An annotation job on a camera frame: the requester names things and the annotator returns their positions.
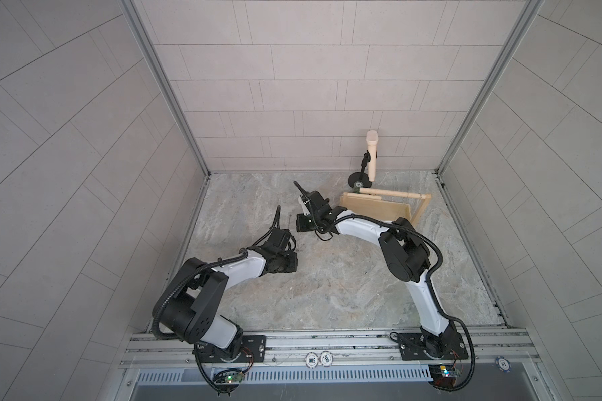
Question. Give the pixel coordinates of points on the beige microphone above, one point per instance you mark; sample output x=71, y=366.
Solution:
x=372, y=139

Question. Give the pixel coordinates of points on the blue poker chip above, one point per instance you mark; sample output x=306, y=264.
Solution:
x=503, y=364

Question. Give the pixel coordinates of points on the left poker chip on rail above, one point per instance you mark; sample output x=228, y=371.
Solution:
x=311, y=360

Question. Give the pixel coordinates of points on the right green circuit board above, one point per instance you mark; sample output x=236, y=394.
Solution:
x=445, y=376

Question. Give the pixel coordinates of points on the wooden jewelry display stand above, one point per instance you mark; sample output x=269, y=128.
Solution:
x=386, y=205

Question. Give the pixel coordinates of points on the green circuit board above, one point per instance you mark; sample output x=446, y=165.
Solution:
x=445, y=376
x=229, y=377

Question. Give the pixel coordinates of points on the ventilation grille strip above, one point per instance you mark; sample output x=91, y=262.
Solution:
x=297, y=375

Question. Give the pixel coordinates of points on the aluminium corner profile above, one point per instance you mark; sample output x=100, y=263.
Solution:
x=516, y=36
x=132, y=15

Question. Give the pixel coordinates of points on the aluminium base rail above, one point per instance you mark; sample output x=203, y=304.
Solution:
x=358, y=347

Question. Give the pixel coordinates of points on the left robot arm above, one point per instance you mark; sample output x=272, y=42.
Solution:
x=187, y=309

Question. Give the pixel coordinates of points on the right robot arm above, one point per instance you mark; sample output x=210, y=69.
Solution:
x=407, y=256

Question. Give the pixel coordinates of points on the right poker chip on rail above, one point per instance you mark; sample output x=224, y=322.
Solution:
x=326, y=358

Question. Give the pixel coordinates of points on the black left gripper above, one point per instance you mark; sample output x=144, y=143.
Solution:
x=292, y=264

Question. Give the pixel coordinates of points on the left green circuit board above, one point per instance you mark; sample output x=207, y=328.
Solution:
x=229, y=377

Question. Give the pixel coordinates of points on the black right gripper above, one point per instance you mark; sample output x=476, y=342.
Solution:
x=302, y=225

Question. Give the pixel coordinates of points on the aluminium corner profile left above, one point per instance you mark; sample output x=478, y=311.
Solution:
x=132, y=15

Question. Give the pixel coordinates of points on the poker chip on rail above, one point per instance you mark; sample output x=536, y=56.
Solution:
x=326, y=358
x=311, y=360

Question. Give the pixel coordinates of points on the aluminium corner profile right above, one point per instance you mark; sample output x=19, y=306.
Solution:
x=516, y=36

